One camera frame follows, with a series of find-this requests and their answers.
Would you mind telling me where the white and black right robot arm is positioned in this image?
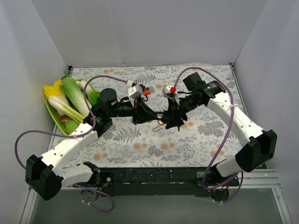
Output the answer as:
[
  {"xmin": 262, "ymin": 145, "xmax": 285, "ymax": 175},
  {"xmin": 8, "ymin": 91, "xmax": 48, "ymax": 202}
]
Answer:
[{"xmin": 162, "ymin": 72, "xmax": 277, "ymax": 186}]

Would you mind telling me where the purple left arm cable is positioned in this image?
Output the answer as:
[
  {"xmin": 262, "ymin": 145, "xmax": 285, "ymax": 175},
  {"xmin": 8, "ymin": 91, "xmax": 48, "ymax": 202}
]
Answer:
[{"xmin": 14, "ymin": 75, "xmax": 134, "ymax": 213}]

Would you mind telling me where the napa cabbage toy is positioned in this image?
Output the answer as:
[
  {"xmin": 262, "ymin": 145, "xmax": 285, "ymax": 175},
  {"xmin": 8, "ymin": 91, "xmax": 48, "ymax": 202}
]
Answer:
[{"xmin": 61, "ymin": 77, "xmax": 89, "ymax": 117}]

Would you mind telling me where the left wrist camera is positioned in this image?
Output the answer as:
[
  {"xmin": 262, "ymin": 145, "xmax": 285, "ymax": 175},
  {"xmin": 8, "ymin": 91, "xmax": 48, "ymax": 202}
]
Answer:
[{"xmin": 128, "ymin": 84, "xmax": 143, "ymax": 107}]

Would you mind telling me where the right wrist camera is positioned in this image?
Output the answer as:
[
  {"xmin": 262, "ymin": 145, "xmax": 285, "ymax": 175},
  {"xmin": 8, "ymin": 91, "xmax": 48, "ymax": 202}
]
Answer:
[{"xmin": 162, "ymin": 85, "xmax": 179, "ymax": 104}]

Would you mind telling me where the green vegetable tray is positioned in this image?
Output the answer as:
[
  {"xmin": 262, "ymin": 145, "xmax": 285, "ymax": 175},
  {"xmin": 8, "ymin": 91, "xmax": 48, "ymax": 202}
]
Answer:
[{"xmin": 45, "ymin": 78, "xmax": 101, "ymax": 137}]

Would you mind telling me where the yellow-leaf cabbage toy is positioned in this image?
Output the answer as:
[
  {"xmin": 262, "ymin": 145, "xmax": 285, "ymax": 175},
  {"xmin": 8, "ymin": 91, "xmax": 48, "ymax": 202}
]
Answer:
[{"xmin": 43, "ymin": 79, "xmax": 84, "ymax": 124}]

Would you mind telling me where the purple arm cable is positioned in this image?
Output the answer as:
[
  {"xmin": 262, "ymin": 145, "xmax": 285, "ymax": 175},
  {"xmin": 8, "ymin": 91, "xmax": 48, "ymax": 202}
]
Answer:
[
  {"xmin": 172, "ymin": 67, "xmax": 244, "ymax": 203},
  {"xmin": 14, "ymin": 75, "xmax": 134, "ymax": 213}
]

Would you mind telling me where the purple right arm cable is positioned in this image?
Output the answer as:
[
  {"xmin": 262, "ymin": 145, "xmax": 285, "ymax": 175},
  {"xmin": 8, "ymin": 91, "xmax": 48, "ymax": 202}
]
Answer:
[{"xmin": 172, "ymin": 67, "xmax": 244, "ymax": 203}]

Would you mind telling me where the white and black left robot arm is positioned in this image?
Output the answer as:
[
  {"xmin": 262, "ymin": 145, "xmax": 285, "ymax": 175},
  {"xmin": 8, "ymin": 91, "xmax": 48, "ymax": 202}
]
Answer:
[{"xmin": 25, "ymin": 88, "xmax": 158, "ymax": 200}]

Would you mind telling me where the orange and black padlock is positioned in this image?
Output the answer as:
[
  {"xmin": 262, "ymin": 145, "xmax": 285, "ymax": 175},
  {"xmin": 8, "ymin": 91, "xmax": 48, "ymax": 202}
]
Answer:
[{"xmin": 142, "ymin": 87, "xmax": 151, "ymax": 102}]

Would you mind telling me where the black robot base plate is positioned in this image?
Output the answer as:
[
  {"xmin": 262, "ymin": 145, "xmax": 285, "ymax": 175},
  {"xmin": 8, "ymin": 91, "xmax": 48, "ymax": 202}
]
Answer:
[{"xmin": 72, "ymin": 167, "xmax": 242, "ymax": 198}]

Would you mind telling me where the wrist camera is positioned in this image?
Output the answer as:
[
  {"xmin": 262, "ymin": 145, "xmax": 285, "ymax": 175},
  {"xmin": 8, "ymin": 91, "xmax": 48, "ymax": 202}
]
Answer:
[
  {"xmin": 128, "ymin": 84, "xmax": 143, "ymax": 107},
  {"xmin": 162, "ymin": 85, "xmax": 179, "ymax": 104}
]

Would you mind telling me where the floral patterned table mat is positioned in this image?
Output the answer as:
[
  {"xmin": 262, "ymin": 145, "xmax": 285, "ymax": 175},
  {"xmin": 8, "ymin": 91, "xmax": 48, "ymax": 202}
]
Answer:
[{"xmin": 67, "ymin": 65, "xmax": 243, "ymax": 168}]

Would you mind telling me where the aluminium frame rail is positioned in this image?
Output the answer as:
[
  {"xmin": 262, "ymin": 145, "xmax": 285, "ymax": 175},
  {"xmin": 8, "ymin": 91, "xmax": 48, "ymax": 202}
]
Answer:
[{"xmin": 21, "ymin": 167, "xmax": 292, "ymax": 224}]

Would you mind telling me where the bok choy toy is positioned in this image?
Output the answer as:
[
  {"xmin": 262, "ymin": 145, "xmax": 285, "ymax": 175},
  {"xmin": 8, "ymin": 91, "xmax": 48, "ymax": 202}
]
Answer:
[{"xmin": 76, "ymin": 80, "xmax": 100, "ymax": 106}]

